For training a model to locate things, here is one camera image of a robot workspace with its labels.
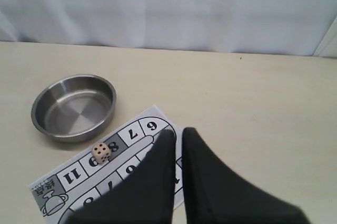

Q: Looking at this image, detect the beige wooden die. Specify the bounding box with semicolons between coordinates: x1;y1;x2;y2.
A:
92;142;111;164

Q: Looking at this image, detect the white backdrop curtain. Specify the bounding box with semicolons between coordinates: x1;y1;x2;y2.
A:
1;0;336;57

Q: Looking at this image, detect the printed paper game board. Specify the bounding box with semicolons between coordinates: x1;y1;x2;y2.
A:
29;106;182;223

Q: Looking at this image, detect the stainless steel round bowl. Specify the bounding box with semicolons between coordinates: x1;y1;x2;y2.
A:
31;74;117;143

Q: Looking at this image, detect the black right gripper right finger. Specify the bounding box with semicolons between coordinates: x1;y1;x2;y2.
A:
182;128;310;223

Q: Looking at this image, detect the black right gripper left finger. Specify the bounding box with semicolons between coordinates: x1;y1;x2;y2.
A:
66;130;176;223

